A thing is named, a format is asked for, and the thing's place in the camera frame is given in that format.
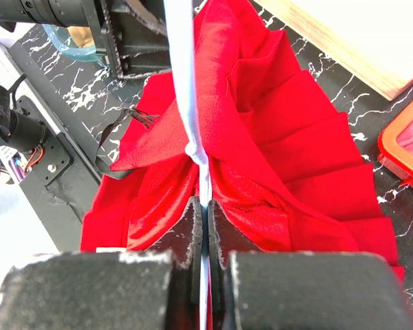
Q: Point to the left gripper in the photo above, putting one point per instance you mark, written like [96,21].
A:
[134,36]

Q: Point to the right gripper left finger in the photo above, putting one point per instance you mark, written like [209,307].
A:
[184,239]

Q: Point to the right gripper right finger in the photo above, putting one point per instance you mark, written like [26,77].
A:
[224,237]

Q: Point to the blue wire hanger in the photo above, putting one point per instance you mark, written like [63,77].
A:
[179,21]

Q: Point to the red pleated skirt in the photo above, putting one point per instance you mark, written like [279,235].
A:
[285,170]

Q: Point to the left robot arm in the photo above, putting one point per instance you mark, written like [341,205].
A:
[59,13]

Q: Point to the tan garment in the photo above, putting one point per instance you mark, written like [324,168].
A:
[81,36]

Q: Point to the teal plastic basket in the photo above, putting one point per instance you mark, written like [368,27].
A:
[61,39]

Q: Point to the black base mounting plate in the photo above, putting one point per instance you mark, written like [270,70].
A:
[60,187]

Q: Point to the red plastic bin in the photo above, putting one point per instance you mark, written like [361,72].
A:
[391,154]

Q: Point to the wooden clothes rack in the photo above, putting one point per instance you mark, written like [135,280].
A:
[371,39]

